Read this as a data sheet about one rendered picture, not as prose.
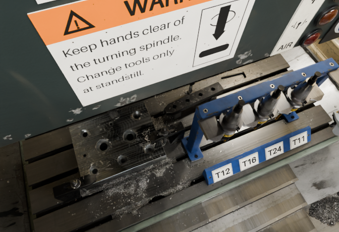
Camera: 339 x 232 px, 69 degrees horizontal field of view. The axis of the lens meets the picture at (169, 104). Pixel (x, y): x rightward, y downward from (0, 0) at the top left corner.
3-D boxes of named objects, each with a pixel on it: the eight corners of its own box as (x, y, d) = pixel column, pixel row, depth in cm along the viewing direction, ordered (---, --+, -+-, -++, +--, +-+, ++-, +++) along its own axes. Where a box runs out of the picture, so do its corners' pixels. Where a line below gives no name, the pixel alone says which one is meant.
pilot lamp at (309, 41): (315, 44, 30) (326, 31, 28) (300, 49, 29) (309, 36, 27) (312, 41, 30) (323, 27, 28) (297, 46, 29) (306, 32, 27)
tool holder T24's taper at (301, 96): (300, 85, 72) (312, 72, 66) (309, 98, 70) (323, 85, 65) (287, 91, 72) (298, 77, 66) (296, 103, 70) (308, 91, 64)
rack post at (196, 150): (203, 157, 95) (218, 126, 69) (190, 162, 94) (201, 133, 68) (192, 134, 99) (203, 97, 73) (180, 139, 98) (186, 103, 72)
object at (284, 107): (294, 110, 70) (296, 109, 70) (279, 117, 69) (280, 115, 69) (280, 91, 73) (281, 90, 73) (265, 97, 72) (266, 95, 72)
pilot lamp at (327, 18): (331, 23, 27) (344, 7, 25) (315, 29, 26) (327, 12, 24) (328, 20, 27) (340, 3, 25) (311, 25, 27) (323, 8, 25)
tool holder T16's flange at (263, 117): (266, 99, 73) (269, 95, 71) (278, 116, 70) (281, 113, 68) (247, 106, 72) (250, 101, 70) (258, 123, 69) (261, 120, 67)
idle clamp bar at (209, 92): (221, 97, 108) (224, 90, 102) (168, 122, 102) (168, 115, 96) (215, 88, 110) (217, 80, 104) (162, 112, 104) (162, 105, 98)
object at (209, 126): (226, 137, 66) (227, 136, 65) (208, 145, 65) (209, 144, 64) (214, 116, 69) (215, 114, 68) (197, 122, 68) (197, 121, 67)
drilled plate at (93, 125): (166, 159, 90) (166, 155, 86) (87, 190, 85) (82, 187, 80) (145, 107, 100) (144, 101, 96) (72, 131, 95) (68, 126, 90)
